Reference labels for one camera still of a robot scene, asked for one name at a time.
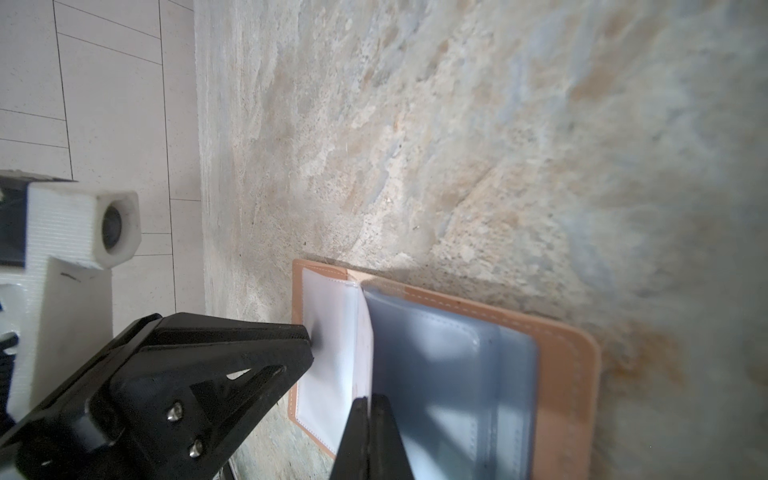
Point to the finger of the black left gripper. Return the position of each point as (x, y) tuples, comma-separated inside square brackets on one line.
[(171, 397)]

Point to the white VIP card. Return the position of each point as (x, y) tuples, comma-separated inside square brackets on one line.
[(336, 316)]

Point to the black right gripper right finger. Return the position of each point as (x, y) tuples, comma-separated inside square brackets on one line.
[(388, 458)]

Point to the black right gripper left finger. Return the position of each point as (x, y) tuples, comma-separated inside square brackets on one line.
[(351, 462)]

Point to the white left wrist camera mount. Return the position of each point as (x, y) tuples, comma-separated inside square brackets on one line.
[(60, 241)]

